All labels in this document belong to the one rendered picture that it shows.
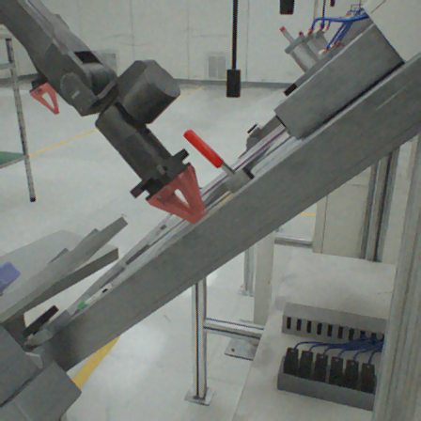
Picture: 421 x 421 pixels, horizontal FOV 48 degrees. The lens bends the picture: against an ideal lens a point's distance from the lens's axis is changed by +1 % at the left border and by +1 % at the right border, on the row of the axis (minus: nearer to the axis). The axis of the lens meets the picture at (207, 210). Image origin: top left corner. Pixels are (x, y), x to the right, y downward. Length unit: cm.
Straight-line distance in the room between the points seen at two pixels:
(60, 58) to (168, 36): 940
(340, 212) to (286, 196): 156
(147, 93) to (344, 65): 25
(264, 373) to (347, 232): 130
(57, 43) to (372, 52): 41
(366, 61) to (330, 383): 53
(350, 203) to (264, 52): 760
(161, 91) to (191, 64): 932
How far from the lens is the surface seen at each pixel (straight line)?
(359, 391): 86
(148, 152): 66
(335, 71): 54
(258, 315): 190
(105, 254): 138
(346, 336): 99
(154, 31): 1020
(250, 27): 957
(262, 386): 89
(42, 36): 73
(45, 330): 75
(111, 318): 71
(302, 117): 55
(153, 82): 63
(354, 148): 52
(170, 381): 183
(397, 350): 57
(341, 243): 215
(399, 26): 52
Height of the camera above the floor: 121
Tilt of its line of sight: 22 degrees down
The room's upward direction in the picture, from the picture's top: straight up
